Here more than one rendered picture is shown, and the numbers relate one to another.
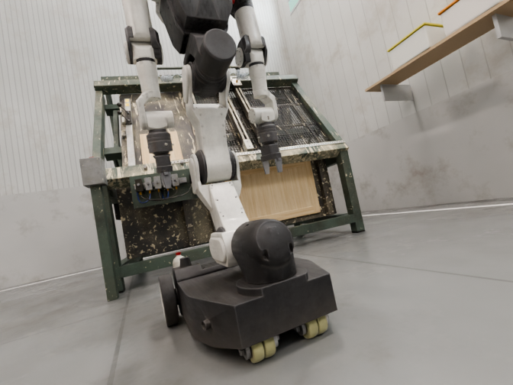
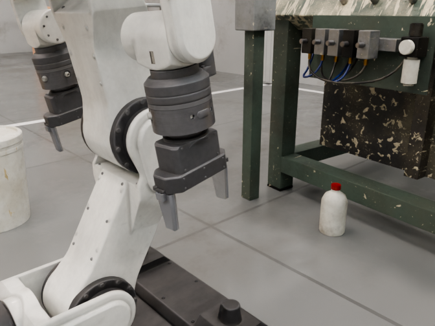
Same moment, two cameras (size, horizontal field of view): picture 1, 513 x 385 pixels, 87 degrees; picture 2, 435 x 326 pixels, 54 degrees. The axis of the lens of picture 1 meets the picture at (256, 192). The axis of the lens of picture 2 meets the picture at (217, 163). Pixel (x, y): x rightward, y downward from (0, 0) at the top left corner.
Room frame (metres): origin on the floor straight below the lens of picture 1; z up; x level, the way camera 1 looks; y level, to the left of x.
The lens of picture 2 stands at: (1.05, -0.66, 0.82)
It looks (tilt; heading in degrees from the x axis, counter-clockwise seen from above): 19 degrees down; 72
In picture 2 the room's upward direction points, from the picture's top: straight up
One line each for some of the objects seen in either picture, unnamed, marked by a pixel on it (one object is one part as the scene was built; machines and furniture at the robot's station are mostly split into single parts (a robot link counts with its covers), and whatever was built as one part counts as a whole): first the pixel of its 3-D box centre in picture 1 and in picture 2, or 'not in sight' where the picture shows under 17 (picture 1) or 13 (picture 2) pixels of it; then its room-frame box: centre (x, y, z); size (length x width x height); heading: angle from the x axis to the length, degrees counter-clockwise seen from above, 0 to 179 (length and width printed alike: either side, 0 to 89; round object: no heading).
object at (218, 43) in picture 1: (209, 60); not in sight; (0.97, 0.08, 0.97); 0.28 x 0.13 x 0.18; 24
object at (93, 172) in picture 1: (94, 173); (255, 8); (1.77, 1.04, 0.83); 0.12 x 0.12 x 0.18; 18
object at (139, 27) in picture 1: (140, 31); not in sight; (0.96, 0.31, 1.12); 0.13 x 0.12 x 0.22; 112
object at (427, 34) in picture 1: (418, 49); not in sight; (3.06, -2.19, 1.87); 0.51 x 0.42 x 0.28; 24
